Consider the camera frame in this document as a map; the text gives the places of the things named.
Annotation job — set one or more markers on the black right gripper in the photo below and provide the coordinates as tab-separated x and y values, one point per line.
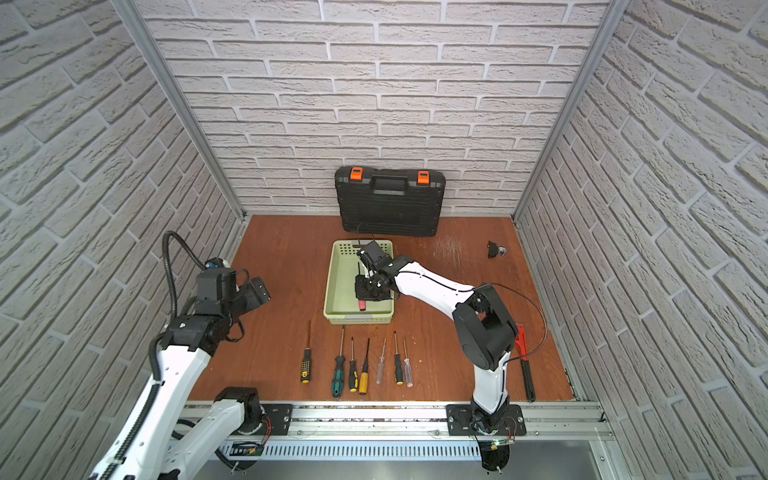
363	292

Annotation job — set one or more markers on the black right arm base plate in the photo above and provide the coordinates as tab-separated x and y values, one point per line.
470	420

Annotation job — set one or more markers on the black yellow small screwdriver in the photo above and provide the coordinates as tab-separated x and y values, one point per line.
353	378

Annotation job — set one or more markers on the black yellow grip screwdriver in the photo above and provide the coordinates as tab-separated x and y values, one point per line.
398	367

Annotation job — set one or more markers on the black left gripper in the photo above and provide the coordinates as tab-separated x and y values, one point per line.
253	293

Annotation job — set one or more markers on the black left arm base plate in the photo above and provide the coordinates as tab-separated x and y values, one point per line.
278	417

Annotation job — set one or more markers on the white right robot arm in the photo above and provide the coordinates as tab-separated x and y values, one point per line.
485	329

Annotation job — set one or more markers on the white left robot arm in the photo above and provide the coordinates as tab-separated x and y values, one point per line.
144	448

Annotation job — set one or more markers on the clear handled screwdriver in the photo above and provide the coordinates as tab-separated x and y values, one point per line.
408	375

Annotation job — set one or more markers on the aluminium front rail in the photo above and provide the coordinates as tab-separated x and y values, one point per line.
404	431

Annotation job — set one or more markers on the light green perforated bin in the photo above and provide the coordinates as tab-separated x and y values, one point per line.
341	305

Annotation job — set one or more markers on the small black round object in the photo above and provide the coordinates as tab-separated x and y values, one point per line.
495	250

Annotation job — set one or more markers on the orange handled black screwdriver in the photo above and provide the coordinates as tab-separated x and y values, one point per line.
364	376

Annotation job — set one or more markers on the pink handled screwdriver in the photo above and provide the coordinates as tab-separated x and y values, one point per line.
361	303

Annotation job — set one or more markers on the aluminium corner frame post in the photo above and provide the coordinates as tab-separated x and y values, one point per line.
138	29

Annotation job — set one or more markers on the green black screwdriver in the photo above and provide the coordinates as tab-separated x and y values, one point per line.
337	384

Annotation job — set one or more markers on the small clear tester screwdriver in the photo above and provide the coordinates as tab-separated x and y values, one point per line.
381	364

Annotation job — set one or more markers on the black plastic tool case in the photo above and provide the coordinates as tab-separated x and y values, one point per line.
400	202

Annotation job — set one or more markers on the right aluminium corner post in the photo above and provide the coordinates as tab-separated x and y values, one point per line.
592	58

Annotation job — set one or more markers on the black yellow dotted screwdriver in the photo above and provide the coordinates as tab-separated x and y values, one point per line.
306	362

